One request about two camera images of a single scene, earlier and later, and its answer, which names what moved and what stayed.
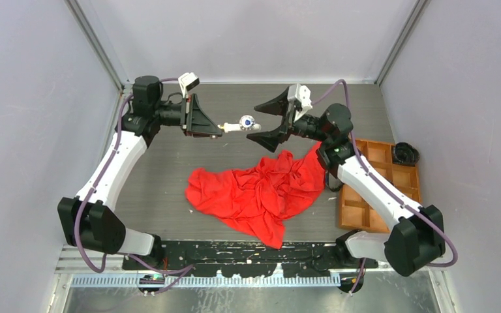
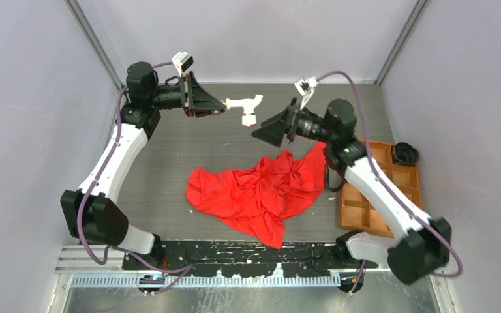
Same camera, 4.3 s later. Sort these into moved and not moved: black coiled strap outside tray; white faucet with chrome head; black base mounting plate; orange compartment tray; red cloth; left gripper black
Moved: white faucet with chrome head; left gripper black
Not moved: orange compartment tray; red cloth; black coiled strap outside tray; black base mounting plate
